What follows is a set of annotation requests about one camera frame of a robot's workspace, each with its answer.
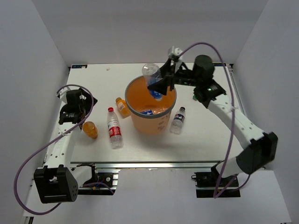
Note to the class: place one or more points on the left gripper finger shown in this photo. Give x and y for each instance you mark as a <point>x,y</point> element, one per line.
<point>86,94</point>
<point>87,106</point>

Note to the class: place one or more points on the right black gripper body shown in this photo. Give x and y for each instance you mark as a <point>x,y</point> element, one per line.
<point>186,77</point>

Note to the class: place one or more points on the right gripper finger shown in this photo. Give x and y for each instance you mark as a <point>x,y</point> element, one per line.
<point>162,86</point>
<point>169,68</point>

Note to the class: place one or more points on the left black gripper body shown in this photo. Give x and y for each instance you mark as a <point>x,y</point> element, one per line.
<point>86,106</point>

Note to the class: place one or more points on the clear bottle blue label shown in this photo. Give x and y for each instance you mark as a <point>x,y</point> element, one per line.
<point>151,73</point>

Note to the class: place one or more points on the orange juice bottle wide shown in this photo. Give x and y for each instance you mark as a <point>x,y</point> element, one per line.
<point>90,129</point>

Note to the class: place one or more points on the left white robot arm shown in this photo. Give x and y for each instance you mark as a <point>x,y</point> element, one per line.
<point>56,181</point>

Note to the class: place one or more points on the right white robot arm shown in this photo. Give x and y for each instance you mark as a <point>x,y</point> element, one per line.
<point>259,147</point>

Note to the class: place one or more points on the crushed bottle inside bin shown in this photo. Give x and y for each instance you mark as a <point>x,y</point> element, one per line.
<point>152,110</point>

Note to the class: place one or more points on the orange plastic bin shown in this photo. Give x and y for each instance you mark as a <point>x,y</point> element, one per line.
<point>149,116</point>

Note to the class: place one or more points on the right blue table sticker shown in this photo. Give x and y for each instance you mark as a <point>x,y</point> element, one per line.
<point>219,64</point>

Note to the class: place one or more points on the blue table sticker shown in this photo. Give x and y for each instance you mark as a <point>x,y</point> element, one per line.
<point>219,64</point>
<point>84,66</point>

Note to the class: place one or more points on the left blue table sticker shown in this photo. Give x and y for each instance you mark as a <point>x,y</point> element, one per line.
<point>84,66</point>

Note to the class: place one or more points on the small orange juice bottle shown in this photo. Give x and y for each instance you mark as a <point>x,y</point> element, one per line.
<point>122,107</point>

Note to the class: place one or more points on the clear bottle black cap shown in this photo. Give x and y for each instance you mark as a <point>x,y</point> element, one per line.
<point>178,121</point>

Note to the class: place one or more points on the clear bottle red label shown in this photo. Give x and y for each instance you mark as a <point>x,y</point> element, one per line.
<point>114,129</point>

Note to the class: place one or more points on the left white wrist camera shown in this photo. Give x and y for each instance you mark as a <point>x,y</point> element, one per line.
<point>62,94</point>

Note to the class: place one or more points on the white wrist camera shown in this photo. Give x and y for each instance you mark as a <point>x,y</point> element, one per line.
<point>175,54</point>
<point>62,94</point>

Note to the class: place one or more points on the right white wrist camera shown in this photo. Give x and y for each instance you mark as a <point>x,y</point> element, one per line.
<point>175,54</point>

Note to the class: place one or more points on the aluminium table rail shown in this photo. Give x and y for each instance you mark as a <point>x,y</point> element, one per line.
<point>186,164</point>

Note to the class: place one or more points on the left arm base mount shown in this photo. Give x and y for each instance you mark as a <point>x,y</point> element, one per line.
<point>102,183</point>

